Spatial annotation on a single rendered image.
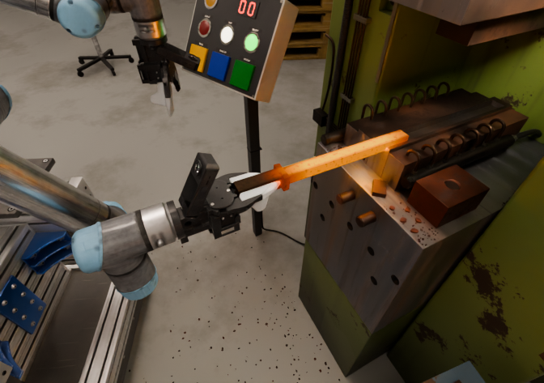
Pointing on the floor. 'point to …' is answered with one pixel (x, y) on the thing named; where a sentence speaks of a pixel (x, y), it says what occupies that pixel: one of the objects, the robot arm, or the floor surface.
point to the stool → (99, 58)
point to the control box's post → (252, 152)
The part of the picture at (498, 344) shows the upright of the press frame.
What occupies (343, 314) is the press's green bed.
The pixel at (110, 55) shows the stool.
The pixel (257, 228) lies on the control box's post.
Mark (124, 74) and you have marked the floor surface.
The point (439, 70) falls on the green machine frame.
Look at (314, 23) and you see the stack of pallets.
